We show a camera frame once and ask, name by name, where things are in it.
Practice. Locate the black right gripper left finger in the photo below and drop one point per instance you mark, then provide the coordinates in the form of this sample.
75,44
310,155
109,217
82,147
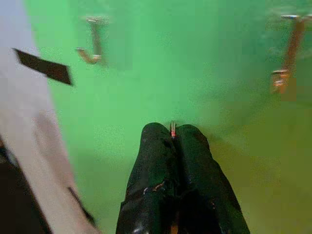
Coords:
151,185

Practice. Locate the green hook board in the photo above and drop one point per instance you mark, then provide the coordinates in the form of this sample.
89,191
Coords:
170,73

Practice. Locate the black tape strip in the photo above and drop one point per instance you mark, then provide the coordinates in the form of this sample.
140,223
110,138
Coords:
45,67
81,207

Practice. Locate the metal wall hook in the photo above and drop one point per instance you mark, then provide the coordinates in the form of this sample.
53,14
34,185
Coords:
95,41
291,53

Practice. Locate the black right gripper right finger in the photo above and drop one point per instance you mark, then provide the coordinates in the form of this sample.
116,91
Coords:
202,190

